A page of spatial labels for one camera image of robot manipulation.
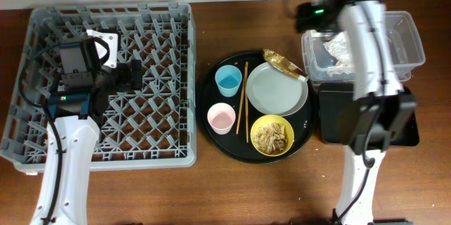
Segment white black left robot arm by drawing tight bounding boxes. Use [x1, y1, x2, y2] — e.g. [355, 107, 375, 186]
[28, 30, 143, 224]

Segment gold brown snack wrapper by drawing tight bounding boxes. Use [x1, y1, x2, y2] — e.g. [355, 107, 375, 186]
[262, 49, 309, 82]

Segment wooden chopstick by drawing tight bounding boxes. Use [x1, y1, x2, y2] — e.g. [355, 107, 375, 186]
[235, 61, 249, 135]
[244, 77, 249, 143]

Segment grey round plate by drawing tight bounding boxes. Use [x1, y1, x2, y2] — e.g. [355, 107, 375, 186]
[246, 63, 309, 116]

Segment clear plastic waste bin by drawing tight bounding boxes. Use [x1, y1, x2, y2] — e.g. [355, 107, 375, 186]
[302, 11, 426, 84]

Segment light blue plastic cup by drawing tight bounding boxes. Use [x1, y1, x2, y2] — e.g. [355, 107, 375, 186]
[215, 65, 242, 97]

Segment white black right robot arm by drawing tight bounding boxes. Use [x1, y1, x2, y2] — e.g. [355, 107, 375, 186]
[295, 0, 416, 224]

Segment yellow bowl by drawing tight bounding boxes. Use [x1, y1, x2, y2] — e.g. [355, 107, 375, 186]
[249, 115, 295, 157]

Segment white paper napkin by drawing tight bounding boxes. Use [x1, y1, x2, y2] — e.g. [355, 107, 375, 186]
[323, 32, 354, 76]

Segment right wooden chopstick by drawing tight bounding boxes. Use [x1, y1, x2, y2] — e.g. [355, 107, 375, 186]
[244, 77, 249, 143]

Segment pink plastic cup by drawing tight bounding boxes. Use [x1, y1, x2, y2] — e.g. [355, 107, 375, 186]
[207, 103, 236, 135]

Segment round black serving tray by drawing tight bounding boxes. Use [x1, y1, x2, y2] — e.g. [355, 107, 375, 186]
[196, 50, 319, 164]

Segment grey plastic dishwasher rack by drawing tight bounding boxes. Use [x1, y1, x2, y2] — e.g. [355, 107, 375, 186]
[21, 3, 197, 171]

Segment left wooden chopstick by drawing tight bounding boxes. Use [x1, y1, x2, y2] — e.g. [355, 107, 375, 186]
[235, 61, 249, 135]

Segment peanut shell food scraps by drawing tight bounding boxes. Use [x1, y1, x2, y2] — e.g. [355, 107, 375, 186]
[253, 123, 288, 155]

